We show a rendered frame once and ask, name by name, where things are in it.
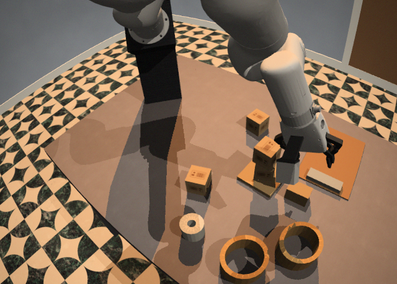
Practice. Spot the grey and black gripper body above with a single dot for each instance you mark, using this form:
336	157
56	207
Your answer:
314	133

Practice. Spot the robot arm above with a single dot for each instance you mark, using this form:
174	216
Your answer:
259	48

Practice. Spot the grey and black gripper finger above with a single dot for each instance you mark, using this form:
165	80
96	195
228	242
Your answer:
279	140
333	149

